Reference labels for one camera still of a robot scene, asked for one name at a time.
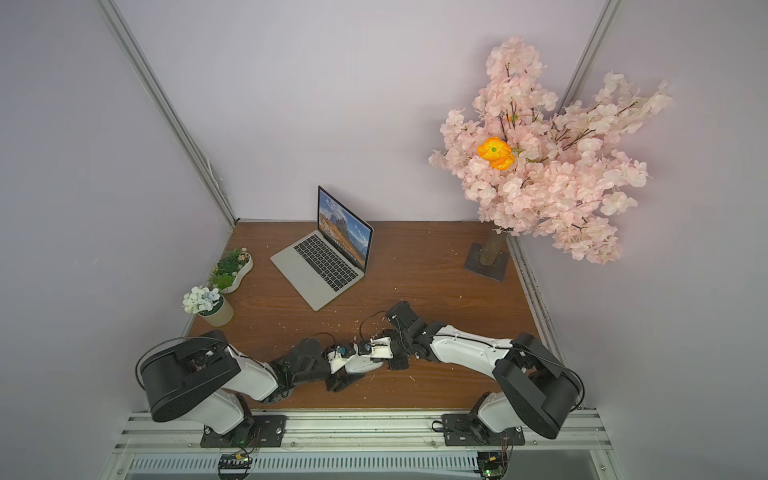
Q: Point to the right controller board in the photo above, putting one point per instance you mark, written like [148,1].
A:
[492,465]

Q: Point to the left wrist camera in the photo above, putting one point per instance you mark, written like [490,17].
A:
[338,356]

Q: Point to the left controller board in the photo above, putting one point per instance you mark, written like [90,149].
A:
[235,466]

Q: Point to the aluminium rail frame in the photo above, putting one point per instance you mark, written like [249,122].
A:
[361,444]

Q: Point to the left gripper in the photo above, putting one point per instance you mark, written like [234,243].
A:
[339,379]

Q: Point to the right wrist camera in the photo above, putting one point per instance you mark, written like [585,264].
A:
[377,348]

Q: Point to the green plant white pot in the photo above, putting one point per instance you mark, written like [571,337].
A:
[229,272]

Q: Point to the dark square tree base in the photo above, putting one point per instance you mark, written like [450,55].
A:
[494,271]

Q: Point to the white wireless mouse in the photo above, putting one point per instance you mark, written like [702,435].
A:
[361,365]

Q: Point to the controller board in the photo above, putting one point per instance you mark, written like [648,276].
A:
[235,466]
[492,465]

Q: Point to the silver open laptop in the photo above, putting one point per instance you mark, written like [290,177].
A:
[332,258]

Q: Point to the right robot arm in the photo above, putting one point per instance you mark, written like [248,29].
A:
[536,389]

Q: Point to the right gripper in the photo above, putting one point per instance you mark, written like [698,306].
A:
[395,352]

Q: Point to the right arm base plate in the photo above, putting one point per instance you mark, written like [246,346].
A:
[467,430]

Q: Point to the orange artificial flower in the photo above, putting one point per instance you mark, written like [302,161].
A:
[497,153]

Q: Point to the pink blossom artificial tree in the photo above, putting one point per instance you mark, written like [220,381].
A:
[569,174]

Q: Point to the white flowers beige pot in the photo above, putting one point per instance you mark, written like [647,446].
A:
[210,304]

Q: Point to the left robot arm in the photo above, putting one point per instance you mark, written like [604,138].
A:
[206,379]

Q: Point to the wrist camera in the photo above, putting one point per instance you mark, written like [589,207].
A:
[338,356]
[377,348]

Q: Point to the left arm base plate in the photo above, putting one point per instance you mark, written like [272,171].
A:
[260,431]

